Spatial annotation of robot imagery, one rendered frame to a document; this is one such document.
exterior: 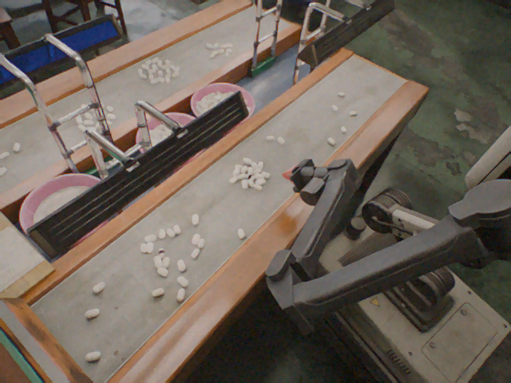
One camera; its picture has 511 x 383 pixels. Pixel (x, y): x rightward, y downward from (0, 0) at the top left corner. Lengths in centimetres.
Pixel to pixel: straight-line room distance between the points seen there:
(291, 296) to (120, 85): 129
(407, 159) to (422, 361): 158
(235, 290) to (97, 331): 38
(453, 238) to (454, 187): 209
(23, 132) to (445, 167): 247
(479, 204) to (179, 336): 75
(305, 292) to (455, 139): 253
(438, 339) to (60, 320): 123
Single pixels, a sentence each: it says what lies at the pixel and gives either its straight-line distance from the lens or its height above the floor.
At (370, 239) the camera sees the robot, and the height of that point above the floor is 48.
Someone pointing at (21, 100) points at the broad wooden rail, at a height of 76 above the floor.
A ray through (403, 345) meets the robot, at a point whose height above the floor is 47.
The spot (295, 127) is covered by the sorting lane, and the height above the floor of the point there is 74.
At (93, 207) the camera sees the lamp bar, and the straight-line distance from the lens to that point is 82.
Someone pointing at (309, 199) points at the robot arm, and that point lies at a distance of 97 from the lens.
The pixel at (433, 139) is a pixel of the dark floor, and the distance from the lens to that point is 296.
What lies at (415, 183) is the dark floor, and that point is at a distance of 256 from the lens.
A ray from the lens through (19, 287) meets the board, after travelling 115.
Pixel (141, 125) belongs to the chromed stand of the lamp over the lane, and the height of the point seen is 103.
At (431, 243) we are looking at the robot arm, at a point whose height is 127.
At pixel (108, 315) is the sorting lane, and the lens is 108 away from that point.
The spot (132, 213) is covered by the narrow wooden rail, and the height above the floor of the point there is 76.
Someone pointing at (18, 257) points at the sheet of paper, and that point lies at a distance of 120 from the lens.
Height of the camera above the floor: 173
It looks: 54 degrees down
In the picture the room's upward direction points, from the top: 9 degrees clockwise
